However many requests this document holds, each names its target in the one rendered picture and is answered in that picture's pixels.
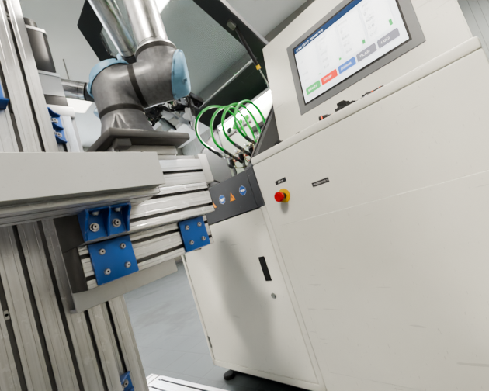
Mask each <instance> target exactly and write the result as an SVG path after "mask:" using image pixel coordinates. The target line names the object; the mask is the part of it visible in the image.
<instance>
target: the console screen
mask: <svg viewBox="0 0 489 391"><path fill-rule="evenodd" d="M425 41H426V39H425V35H424V33H423V31H422V29H421V25H420V23H419V21H418V17H417V15H416V13H415V10H414V7H413V5H412V3H411V0H343V1H341V2H340V3H339V4H338V5H336V6H335V7H334V8H333V9H332V10H331V11H330V12H329V13H328V14H326V15H325V16H324V17H323V18H322V19H320V20H319V21H318V22H317V23H315V24H314V25H313V26H312V27H311V28H309V30H308V31H306V32H305V33H304V34H303V35H302V36H300V37H299V38H298V39H297V40H295V41H294V42H293V43H292V44H291V45H289V46H288V47H287V48H286V51H287V54H288V58H289V63H290V69H291V72H292V76H293V83H294V87H295V90H296V94H297V101H298V105H299V108H300V115H303V114H304V113H306V112H309V111H310V110H312V109H313V108H315V107H317V106H319V105H320V104H321V103H323V102H325V101H327V100H329V99H330V98H332V97H333V96H335V95H337V94H338V93H340V92H342V91H344V90H345V89H347V88H348V87H350V86H352V85H354V84H355V83H357V82H358V81H361V80H362V79H364V78H365V77H367V76H369V75H370V74H372V73H373V72H375V71H377V70H379V69H381V68H382V67H384V66H385V65H387V64H389V63H390V62H392V61H394V60H396V59H397V58H399V57H401V56H402V55H404V54H406V53H407V52H409V51H410V50H413V49H414V48H416V47H417V46H419V45H421V44H422V43H424V42H425Z"/></svg>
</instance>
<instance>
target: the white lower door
mask: <svg viewBox="0 0 489 391"><path fill-rule="evenodd" d="M210 230H211V233H212V236H213V240H214V243H213V244H209V245H207V246H205V247H201V248H199V249H197V250H194V251H191V252H189V253H186V254H183V257H184V261H185V262H186V264H187V267H188V270H189V274H190V278H191V280H192V285H193V288H194V291H195V294H196V298H197V301H198V304H199V308H200V311H201V314H202V317H203V322H204V324H205V327H206V332H207V334H208V336H207V338H208V341H209V344H210V347H211V348H212V350H213V355H214V357H215V359H216V360H219V361H223V362H229V363H232V364H235V365H242V366H245V367H249V368H252V369H258V370H262V371H265V372H271V373H275V374H278V375H284V376H288V377H291V378H295V379H301V380H304V381H308V382H313V383H317V384H318V383H319V382H318V380H317V376H316V373H315V371H314V367H313V364H312V361H311V359H310V354H309V351H308V349H307V345H306V342H305V340H304V337H303V333H302V330H301V328H300V324H299V321H298V319H297V315H296V312H295V309H294V307H293V303H292V300H291V298H290V294H289V291H288V288H287V286H286V282H285V279H284V277H283V272H282V269H281V267H280V264H279V260H278V258H277V255H276V251H275V248H274V246H273V243H272V239H271V237H270V234H269V230H268V227H267V225H266V222H265V218H264V216H263V213H262V209H261V208H259V209H256V210H253V211H251V212H248V213H244V214H242V215H240V216H236V217H233V218H230V219H228V220H225V221H222V222H219V223H215V224H213V225H211V226H210Z"/></svg>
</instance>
